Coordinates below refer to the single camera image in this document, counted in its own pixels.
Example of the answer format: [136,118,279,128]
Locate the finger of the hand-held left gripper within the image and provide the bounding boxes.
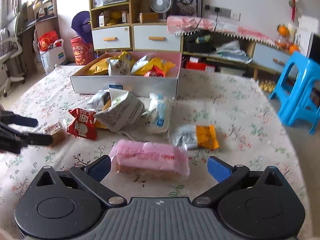
[0,110,38,128]
[0,124,54,154]

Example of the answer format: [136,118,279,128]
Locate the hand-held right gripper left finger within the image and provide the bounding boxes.
[28,155,127,207]

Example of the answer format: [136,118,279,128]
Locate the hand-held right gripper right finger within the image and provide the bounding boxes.
[192,156,293,205]

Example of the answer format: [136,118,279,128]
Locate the brown cake packet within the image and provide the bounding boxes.
[42,120,68,147]

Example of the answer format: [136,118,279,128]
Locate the white and orange packet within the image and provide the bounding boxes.
[172,124,220,151]

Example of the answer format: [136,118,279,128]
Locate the red snack packet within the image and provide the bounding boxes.
[68,108,97,140]
[144,66,166,78]

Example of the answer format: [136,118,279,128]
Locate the pink snack packet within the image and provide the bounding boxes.
[109,139,190,180]

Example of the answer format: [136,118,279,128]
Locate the white printed snack bag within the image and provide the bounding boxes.
[94,89,146,133]

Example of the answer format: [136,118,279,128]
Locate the silver snack packet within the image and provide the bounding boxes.
[86,90,111,110]

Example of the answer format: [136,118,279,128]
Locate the white packet blue print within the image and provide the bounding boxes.
[144,93,173,133]

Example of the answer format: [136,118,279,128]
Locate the white box pink inside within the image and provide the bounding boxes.
[70,51,182,100]

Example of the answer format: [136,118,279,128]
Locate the white wrapper packet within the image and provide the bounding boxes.
[107,58,132,76]

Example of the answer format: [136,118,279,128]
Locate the long yellow snack bag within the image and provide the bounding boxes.
[131,56,176,77]

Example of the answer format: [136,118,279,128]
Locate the white paper bag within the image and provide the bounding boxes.
[39,39,67,75]

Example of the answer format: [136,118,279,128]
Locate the floral mat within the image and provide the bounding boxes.
[0,64,308,240]

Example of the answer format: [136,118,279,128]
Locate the white office chair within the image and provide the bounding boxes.
[0,12,27,98]

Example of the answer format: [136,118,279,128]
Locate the red gift bag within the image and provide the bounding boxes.
[38,30,62,52]

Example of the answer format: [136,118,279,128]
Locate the red printed bucket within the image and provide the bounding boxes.
[71,36,97,66]

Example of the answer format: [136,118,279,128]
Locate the yellow egg tray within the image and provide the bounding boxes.
[259,79,277,93]

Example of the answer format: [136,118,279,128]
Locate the clear storage box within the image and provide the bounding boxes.
[219,66,247,77]

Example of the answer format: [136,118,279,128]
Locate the dark wooden desk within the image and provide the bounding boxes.
[17,0,59,75]

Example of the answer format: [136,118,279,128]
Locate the red box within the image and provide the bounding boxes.
[185,56,216,72]

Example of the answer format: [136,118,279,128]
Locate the purple hat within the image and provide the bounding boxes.
[71,11,93,43]

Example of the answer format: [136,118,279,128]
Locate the folded cloth pile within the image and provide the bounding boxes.
[215,40,253,64]

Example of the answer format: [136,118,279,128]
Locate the low wooden tv cabinet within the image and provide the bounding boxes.
[131,17,295,80]

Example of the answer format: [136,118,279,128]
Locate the black bag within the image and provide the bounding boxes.
[183,31,217,53]

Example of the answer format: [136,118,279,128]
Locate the white carton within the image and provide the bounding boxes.
[98,13,109,27]

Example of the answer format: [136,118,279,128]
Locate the blue plastic stool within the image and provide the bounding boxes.
[269,51,320,134]

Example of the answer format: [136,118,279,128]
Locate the jar of small oranges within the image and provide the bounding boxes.
[276,36,290,49]

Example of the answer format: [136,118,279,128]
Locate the pink floral cloth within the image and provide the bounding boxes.
[167,15,279,48]

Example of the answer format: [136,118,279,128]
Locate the white microwave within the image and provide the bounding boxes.
[306,29,320,63]

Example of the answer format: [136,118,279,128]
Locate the cardboard box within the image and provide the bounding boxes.
[139,12,159,23]

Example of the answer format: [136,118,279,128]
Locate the framed cat picture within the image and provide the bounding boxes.
[168,0,203,19]

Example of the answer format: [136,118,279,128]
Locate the white desk fan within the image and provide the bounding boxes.
[149,0,173,14]

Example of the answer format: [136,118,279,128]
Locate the white drawer wooden handle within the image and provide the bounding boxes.
[252,42,292,67]
[91,26,131,51]
[132,24,182,52]

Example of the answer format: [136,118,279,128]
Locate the black power cable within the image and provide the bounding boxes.
[192,7,209,32]
[212,11,219,33]

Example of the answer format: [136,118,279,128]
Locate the white wall socket black plugs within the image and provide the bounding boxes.
[204,4,222,14]

